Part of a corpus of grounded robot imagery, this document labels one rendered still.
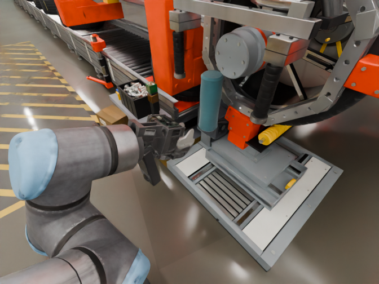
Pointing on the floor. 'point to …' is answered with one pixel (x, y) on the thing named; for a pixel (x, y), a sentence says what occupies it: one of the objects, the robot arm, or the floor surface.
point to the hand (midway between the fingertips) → (189, 142)
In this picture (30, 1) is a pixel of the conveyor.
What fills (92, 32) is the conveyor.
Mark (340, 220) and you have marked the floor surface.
